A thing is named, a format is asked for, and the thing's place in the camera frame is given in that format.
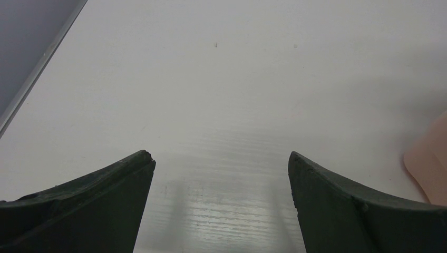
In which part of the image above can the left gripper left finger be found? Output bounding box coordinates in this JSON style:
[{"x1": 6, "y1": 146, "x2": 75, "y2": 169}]
[{"x1": 1, "y1": 150, "x2": 156, "y2": 252}]

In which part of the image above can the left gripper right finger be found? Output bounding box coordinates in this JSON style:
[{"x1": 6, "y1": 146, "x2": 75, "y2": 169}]
[{"x1": 288, "y1": 152, "x2": 446, "y2": 252}]

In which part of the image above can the pink plastic bin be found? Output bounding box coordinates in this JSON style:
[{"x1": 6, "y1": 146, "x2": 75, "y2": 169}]
[{"x1": 403, "y1": 112, "x2": 446, "y2": 206}]

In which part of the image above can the left side aluminium rail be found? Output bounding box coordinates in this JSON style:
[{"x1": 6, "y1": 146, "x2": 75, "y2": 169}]
[{"x1": 1, "y1": 1, "x2": 86, "y2": 134}]

